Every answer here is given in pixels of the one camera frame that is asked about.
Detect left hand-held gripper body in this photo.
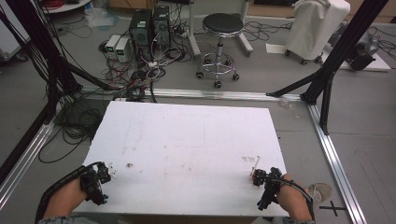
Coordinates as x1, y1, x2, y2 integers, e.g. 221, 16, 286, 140
79, 161, 112, 206

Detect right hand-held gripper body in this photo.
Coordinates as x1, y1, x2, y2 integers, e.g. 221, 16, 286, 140
252, 167, 283, 211

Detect thin white stick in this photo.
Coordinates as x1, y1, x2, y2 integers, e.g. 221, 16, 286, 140
250, 156, 262, 175

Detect person's left hand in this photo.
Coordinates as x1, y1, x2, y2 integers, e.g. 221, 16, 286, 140
46, 177, 90, 218

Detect person's right sleeve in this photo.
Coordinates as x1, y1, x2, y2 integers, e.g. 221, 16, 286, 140
280, 217, 316, 224

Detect person's sleeve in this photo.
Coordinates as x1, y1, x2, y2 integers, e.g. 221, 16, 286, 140
280, 217, 316, 224
36, 216, 75, 224

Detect person's grey shoe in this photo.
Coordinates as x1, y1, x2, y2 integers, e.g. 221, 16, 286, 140
307, 182, 333, 205

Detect person's left sleeve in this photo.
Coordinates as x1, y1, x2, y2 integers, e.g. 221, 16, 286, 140
36, 216, 75, 224

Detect clear plastic scrap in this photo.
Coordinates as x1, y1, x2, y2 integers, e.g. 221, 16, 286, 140
278, 98, 301, 120

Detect white power supply box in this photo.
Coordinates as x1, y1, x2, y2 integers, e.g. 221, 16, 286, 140
114, 37, 132, 63
105, 34, 122, 54

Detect large black computer tower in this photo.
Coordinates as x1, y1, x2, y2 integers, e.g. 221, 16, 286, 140
128, 8, 154, 63

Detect clear plastic bag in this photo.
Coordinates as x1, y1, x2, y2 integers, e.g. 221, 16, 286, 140
83, 7, 120, 30

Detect small black computer tower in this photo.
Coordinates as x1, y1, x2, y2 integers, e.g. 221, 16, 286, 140
151, 5, 172, 49

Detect white desk legs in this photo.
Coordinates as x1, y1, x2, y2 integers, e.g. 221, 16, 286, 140
186, 0, 255, 58

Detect black round stool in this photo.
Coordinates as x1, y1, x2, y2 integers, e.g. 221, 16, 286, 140
195, 12, 245, 90

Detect white covered cart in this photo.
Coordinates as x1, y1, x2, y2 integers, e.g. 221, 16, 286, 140
284, 0, 352, 66

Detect grey floor device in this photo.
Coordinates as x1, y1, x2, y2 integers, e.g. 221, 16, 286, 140
345, 30, 381, 72

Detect round white table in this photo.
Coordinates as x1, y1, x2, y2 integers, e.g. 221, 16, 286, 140
39, 0, 93, 15

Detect white cabinet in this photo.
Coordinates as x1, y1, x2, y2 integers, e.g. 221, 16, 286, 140
0, 0, 32, 63

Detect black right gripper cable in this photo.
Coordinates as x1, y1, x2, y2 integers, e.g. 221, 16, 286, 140
273, 176, 315, 218

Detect black cable bundle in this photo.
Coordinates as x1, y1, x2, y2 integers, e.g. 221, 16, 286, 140
37, 99, 108, 164

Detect aluminium frame rail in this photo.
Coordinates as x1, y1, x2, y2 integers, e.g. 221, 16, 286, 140
305, 103, 369, 224
0, 121, 56, 210
79, 86, 304, 103

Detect black frame post with cables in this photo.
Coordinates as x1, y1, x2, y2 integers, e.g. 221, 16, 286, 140
0, 0, 120, 185

